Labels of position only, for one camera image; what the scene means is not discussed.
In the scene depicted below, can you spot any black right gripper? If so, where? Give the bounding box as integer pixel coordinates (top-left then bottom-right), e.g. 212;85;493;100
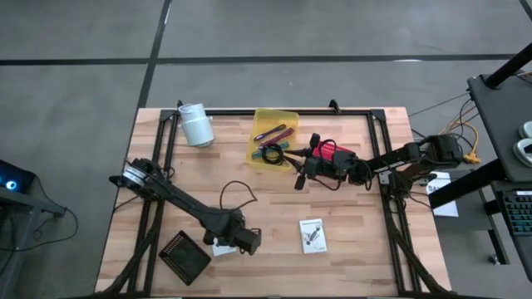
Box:
284;133;359;191

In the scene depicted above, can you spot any white printed booklet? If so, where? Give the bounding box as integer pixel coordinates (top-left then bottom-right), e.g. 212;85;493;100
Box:
211;239;239;257
298;218;328;255

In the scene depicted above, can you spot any purple pen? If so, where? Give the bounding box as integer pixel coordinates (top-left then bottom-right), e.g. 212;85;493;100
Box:
254;123;287;142

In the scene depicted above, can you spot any yellow translucent plastic bin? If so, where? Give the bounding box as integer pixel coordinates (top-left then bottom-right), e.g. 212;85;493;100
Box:
245;108;300;173

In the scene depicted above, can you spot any red plastic basket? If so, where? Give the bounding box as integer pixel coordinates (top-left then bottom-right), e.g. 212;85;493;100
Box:
312;140;355;161

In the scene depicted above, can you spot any black mesh basket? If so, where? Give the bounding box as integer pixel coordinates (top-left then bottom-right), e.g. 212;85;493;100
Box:
158;230;212;287

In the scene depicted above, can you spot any white paper sheet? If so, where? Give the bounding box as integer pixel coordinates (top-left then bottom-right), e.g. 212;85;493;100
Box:
426;172;460;218

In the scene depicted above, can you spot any grey side desk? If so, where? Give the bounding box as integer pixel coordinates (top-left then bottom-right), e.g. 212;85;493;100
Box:
467;73;532;184

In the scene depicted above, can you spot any computer case with blue light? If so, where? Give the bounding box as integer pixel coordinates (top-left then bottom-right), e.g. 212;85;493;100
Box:
0;159;37;195

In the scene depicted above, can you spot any black backlit keyboard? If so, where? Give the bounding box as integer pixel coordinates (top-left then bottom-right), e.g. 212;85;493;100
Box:
501;191;532;238

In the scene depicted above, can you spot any black pole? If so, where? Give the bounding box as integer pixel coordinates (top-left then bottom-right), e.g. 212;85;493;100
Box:
485;43;532;90

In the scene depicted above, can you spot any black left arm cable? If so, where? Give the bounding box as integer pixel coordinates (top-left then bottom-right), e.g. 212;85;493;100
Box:
219;179;259;211

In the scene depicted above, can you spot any yellow cable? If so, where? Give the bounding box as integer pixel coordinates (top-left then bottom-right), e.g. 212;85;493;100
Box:
440;120;482;164

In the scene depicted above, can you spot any grey cart frame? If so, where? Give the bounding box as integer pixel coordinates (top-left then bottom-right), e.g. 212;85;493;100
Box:
0;186;67;299

